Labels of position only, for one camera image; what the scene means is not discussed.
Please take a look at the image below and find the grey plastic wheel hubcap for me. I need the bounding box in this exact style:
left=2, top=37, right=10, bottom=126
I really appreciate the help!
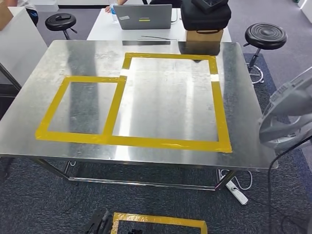
left=258, top=66, right=312, bottom=153

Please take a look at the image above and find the steel workbench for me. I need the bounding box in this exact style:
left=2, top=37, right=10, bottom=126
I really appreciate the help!
left=0, top=39, right=279, bottom=192

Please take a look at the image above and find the thin black stick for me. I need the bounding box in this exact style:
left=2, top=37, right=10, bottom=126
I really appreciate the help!
left=141, top=35, right=178, bottom=41

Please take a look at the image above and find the grey laptop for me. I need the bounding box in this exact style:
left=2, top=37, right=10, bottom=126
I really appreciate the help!
left=113, top=3, right=173, bottom=30

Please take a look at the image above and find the white desk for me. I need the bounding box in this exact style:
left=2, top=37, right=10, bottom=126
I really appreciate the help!
left=87, top=6, right=232, bottom=42
left=0, top=7, right=48, bottom=88

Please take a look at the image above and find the black carry bag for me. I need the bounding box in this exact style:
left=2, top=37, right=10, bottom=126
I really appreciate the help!
left=181, top=0, right=232, bottom=32

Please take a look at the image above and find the clear water bottle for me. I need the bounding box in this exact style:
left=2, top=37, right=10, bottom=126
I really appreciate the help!
left=109, top=2, right=118, bottom=23

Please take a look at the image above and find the person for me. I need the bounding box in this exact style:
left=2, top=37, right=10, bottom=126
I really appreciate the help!
left=5, top=0, right=39, bottom=27
left=104, top=0, right=184, bottom=14

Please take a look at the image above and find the black robot left foot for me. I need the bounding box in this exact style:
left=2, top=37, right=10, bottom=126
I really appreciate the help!
left=85, top=207, right=114, bottom=234

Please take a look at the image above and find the white power strip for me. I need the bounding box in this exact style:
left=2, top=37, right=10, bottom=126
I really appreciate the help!
left=224, top=179, right=249, bottom=206

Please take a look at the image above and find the black tray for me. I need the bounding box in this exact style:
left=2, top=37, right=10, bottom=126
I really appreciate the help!
left=190, top=0, right=230, bottom=14

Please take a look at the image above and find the black round stool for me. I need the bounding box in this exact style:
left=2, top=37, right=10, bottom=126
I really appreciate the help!
left=45, top=13, right=78, bottom=40
left=242, top=22, right=288, bottom=85

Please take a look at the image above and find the large yellow tape frame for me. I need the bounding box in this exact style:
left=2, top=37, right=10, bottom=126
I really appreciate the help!
left=103, top=52, right=233, bottom=154

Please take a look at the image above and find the yellow floor tape frame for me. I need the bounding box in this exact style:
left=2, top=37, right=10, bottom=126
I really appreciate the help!
left=110, top=212, right=209, bottom=234

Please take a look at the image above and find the white power cable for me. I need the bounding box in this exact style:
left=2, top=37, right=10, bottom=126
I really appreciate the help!
left=218, top=169, right=253, bottom=192

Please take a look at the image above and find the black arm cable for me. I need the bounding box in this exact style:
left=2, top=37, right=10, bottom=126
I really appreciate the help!
left=267, top=135, right=312, bottom=234

